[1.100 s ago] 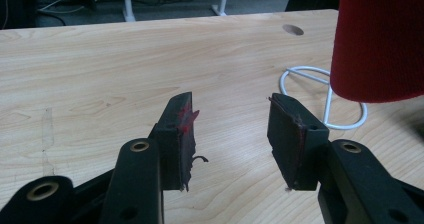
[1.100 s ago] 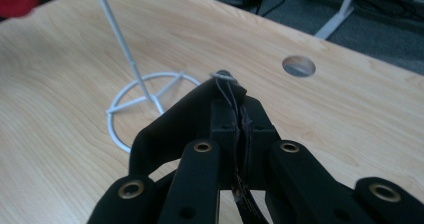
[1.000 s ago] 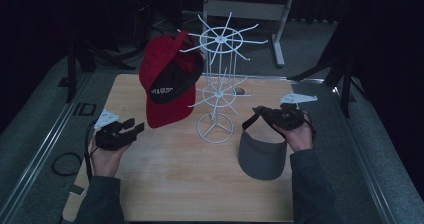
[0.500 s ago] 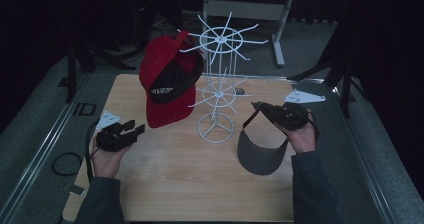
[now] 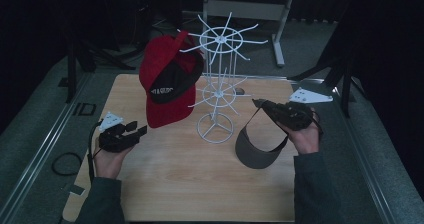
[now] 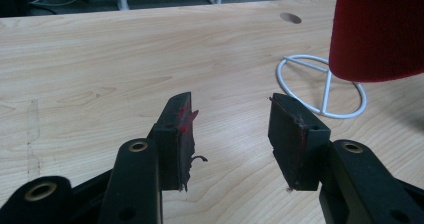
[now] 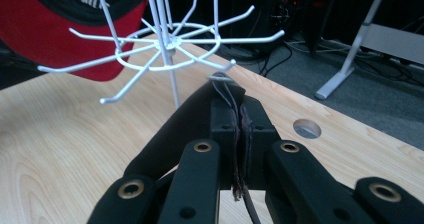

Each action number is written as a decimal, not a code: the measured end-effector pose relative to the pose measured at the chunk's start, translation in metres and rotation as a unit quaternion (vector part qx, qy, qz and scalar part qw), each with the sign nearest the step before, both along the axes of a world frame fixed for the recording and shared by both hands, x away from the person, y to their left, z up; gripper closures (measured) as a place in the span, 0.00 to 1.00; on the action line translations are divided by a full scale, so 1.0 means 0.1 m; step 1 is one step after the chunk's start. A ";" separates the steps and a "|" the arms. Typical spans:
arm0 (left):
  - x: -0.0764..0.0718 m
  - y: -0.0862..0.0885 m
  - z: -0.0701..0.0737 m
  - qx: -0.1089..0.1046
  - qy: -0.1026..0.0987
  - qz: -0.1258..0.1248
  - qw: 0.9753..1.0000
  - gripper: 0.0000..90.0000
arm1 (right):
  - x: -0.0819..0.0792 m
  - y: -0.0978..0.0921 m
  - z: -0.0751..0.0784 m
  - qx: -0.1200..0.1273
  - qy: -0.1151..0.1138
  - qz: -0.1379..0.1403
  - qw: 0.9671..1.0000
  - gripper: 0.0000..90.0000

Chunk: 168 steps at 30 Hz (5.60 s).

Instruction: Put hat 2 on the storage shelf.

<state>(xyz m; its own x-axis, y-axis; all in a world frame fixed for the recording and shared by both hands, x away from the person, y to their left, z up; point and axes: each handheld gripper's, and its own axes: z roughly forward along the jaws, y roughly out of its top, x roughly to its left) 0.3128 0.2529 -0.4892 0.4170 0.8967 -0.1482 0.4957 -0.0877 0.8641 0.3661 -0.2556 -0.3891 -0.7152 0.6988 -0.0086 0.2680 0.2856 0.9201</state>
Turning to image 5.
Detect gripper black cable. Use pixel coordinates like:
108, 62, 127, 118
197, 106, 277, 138
51, 119, 103, 185
311, 108, 325, 142

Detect black metal stand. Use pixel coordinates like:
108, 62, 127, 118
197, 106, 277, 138
287, 30, 369, 119
64, 15, 137, 104

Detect person's left hand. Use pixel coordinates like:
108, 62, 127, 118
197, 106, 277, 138
92, 137, 135, 180

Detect person's right hand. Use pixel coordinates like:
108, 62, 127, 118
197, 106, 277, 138
277, 107, 322, 156

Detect grey sun visor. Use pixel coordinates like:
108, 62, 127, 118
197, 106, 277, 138
234, 106, 290, 170

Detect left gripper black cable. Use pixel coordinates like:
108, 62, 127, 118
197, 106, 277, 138
51, 119, 103, 185

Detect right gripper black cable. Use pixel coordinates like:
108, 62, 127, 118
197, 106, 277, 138
311, 108, 325, 142

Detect grey tape piece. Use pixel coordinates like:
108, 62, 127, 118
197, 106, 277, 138
61, 182, 86, 196

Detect white wire hat rack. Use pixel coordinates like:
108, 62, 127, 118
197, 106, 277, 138
177, 11, 269, 145

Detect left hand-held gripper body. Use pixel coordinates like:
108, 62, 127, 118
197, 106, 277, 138
98, 111, 135, 153

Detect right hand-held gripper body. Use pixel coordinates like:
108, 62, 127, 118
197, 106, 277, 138
276, 86, 334, 132

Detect grey metal desk frame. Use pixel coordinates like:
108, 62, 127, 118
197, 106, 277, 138
198, 0, 296, 68

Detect red baseball cap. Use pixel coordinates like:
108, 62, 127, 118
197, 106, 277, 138
138, 30, 205, 129

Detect aluminium floor rail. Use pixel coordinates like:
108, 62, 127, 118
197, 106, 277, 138
328, 80, 424, 224
0, 71, 96, 224

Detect black floor bracket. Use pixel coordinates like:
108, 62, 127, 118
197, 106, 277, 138
72, 102, 97, 117

